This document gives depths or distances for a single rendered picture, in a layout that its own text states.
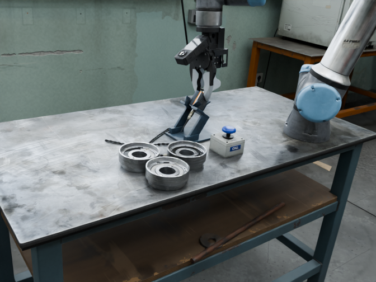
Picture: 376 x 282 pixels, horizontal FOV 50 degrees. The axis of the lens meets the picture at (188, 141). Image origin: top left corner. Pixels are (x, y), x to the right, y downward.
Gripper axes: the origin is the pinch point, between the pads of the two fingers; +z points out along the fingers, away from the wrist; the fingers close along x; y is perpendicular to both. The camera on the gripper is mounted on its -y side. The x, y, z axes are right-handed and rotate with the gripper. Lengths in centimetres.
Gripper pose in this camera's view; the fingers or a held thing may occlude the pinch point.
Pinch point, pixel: (201, 96)
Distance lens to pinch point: 122.7
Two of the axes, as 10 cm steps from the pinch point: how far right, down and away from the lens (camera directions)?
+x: -6.9, -2.5, 6.8
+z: -0.2, 9.4, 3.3
